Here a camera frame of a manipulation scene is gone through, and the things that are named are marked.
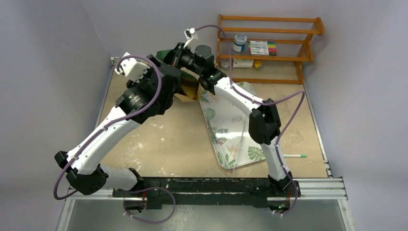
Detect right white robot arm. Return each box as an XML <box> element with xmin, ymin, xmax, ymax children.
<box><xmin>163</xmin><ymin>43</ymin><xmax>299</xmax><ymax>196</ymax></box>

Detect green white marker pen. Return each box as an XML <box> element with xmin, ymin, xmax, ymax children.
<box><xmin>283</xmin><ymin>154</ymin><xmax>307</xmax><ymax>158</ymax></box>

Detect coloured marker set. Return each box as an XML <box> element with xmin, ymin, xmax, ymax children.
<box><xmin>249</xmin><ymin>40</ymin><xmax>277</xmax><ymax>56</ymax></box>

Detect metal tongs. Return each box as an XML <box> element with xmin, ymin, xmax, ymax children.
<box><xmin>229</xmin><ymin>118</ymin><xmax>249</xmax><ymax>173</ymax></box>

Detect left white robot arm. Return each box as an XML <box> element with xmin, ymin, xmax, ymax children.
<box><xmin>55</xmin><ymin>53</ymin><xmax>182</xmax><ymax>197</ymax></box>

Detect small grey jar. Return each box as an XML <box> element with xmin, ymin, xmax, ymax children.
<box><xmin>219</xmin><ymin>59</ymin><xmax>230</xmax><ymax>69</ymax></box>

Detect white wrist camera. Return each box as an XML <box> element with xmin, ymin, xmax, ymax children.
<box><xmin>183</xmin><ymin>28</ymin><xmax>199</xmax><ymax>48</ymax></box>
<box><xmin>115</xmin><ymin>58</ymin><xmax>150</xmax><ymax>82</ymax></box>

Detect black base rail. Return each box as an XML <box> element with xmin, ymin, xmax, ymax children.
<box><xmin>113</xmin><ymin>177</ymin><xmax>301</xmax><ymax>212</ymax></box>

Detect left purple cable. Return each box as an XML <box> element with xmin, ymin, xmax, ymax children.
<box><xmin>53</xmin><ymin>54</ymin><xmax>177</xmax><ymax>224</ymax></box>

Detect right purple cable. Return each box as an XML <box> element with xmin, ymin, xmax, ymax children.
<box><xmin>194</xmin><ymin>25</ymin><xmax>306</xmax><ymax>218</ymax></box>

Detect purple cable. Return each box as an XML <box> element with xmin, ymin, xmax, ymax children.
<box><xmin>194</xmin><ymin>25</ymin><xmax>306</xmax><ymax>218</ymax></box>
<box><xmin>53</xmin><ymin>54</ymin><xmax>177</xmax><ymax>224</ymax></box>

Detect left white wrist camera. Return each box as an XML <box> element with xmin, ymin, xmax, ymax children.
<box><xmin>115</xmin><ymin>58</ymin><xmax>150</xmax><ymax>82</ymax></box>

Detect small yellow object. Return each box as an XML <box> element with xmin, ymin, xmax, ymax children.
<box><xmin>253</xmin><ymin>60</ymin><xmax>263</xmax><ymax>70</ymax></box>

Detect white small box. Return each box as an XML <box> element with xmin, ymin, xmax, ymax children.
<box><xmin>232</xmin><ymin>59</ymin><xmax>254</xmax><ymax>68</ymax></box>

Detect leaf pattern serving tray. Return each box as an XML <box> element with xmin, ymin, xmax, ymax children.
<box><xmin>200</xmin><ymin>90</ymin><xmax>265</xmax><ymax>171</ymax></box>

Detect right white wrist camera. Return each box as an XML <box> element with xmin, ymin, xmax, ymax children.
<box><xmin>183</xmin><ymin>28</ymin><xmax>199</xmax><ymax>48</ymax></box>

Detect green paper bag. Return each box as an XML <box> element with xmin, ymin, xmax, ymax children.
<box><xmin>156</xmin><ymin>50</ymin><xmax>201</xmax><ymax>103</ymax></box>

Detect orange wooden shelf rack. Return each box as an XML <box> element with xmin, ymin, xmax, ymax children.
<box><xmin>216</xmin><ymin>14</ymin><xmax>325</xmax><ymax>84</ymax></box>

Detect white jar blue lid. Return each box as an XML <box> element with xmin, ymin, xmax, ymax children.
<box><xmin>233</xmin><ymin>34</ymin><xmax>247</xmax><ymax>52</ymax></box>

